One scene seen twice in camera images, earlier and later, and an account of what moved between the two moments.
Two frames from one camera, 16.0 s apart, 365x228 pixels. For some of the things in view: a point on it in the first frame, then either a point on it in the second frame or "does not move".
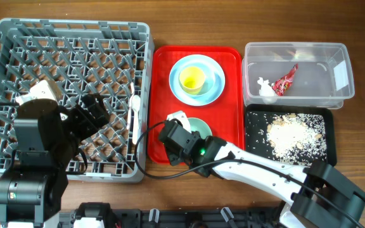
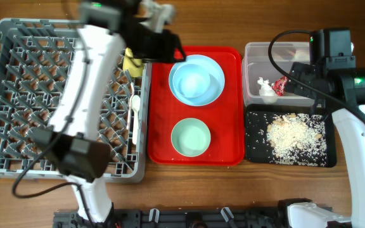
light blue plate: (197, 80) does not move
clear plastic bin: (310, 75) does not move
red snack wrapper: (280, 86) does not move
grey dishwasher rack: (114, 59) does not move
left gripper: (89, 125) → (168, 52)
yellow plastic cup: (191, 80) → (133, 66)
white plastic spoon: (135, 104) does not move
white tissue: (266, 92) does not move
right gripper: (173, 158) → (303, 71)
